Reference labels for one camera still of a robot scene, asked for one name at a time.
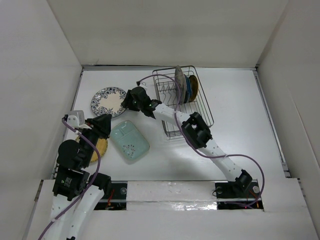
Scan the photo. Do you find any dark blue leaf dish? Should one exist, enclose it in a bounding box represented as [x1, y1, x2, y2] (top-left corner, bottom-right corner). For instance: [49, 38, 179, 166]
[184, 75, 193, 104]

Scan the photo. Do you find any yellow woven round plate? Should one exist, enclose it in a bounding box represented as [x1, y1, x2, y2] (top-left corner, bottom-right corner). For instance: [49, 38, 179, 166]
[83, 138, 108, 165]

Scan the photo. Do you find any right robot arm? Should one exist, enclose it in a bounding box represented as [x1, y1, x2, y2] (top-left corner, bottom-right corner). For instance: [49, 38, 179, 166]
[121, 86, 253, 199]

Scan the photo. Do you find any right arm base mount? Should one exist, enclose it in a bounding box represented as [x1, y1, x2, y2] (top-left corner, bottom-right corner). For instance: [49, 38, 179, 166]
[212, 181, 264, 210]

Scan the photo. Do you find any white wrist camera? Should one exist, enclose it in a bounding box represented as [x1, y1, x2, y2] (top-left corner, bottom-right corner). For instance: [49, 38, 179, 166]
[62, 110, 86, 129]
[136, 80, 148, 91]

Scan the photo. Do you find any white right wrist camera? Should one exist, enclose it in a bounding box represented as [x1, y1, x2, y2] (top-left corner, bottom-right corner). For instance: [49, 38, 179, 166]
[136, 80, 148, 91]

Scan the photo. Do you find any blue floral white plate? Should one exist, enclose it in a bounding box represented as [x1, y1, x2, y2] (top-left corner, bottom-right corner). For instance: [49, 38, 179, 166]
[90, 86, 127, 118]

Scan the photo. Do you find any grey reindeer plate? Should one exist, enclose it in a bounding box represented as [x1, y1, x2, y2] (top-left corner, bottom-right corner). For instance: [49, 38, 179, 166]
[174, 65, 187, 105]

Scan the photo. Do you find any metal front rail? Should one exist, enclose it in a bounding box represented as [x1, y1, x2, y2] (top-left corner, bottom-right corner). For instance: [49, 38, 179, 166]
[99, 195, 256, 203]

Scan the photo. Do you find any yellow patterned round plate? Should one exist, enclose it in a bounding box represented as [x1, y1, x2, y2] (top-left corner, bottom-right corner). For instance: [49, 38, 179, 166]
[189, 75, 199, 102]

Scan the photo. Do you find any light green rectangular tray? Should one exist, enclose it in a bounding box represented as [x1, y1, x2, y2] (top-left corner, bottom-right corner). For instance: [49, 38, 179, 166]
[110, 120, 150, 164]

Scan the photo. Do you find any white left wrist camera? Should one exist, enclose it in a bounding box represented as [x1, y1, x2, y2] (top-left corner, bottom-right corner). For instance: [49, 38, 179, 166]
[62, 110, 86, 129]

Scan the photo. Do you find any grey wire dish rack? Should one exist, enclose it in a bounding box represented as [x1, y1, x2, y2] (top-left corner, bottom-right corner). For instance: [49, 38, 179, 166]
[152, 65, 215, 139]

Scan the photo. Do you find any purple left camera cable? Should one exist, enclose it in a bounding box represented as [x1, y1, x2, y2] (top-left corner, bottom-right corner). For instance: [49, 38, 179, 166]
[37, 117, 102, 240]

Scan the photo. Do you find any purple camera cable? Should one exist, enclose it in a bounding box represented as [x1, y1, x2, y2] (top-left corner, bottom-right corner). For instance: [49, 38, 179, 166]
[37, 117, 102, 240]
[136, 74, 265, 209]

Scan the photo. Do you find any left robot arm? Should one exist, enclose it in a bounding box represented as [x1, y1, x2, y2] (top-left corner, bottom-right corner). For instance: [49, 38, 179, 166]
[39, 110, 112, 240]

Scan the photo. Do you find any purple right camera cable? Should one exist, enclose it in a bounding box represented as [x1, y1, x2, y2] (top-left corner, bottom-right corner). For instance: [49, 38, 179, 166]
[136, 74, 265, 209]

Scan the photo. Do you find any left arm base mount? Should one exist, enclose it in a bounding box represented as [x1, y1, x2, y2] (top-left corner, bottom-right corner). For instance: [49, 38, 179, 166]
[94, 181, 128, 211]

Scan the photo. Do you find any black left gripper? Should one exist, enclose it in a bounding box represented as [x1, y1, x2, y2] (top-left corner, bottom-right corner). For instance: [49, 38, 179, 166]
[79, 112, 112, 166]

